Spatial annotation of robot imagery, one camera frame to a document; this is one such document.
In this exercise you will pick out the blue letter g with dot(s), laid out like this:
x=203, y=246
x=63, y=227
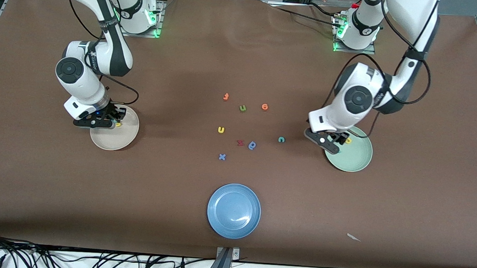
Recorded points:
x=252, y=145

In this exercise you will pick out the yellow letter u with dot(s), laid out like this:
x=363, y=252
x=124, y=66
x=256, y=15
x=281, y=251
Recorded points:
x=221, y=129

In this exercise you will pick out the brown table cover sheet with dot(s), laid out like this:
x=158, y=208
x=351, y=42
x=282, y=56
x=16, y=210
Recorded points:
x=242, y=60

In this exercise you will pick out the red letter z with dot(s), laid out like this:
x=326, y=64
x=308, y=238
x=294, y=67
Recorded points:
x=241, y=142

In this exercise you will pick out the white paper scrap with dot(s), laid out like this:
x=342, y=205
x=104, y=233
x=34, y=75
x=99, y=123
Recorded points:
x=353, y=237

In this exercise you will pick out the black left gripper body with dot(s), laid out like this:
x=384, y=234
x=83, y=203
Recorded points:
x=341, y=135

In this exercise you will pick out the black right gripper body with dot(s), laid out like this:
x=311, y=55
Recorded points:
x=112, y=112

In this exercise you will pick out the blue plate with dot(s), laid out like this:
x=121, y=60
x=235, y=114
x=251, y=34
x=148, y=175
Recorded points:
x=233, y=211

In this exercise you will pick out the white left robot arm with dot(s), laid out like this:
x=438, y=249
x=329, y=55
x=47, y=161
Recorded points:
x=354, y=99

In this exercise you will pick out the blue letter x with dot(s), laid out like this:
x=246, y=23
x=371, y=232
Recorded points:
x=222, y=157

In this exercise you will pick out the green plate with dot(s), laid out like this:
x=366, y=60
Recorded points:
x=355, y=158

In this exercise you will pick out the silver camera mount bracket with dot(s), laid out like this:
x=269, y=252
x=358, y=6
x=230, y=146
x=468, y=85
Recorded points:
x=235, y=254

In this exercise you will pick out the orange letter e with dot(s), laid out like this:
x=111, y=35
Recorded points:
x=265, y=107

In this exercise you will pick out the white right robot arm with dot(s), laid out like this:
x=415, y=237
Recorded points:
x=82, y=77

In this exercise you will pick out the beige brown plate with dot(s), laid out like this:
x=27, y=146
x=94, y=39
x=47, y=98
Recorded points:
x=111, y=139

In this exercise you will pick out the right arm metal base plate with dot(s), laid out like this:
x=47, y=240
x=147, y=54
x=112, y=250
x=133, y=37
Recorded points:
x=145, y=34

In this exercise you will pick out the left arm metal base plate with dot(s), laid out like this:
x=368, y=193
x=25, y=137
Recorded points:
x=369, y=51

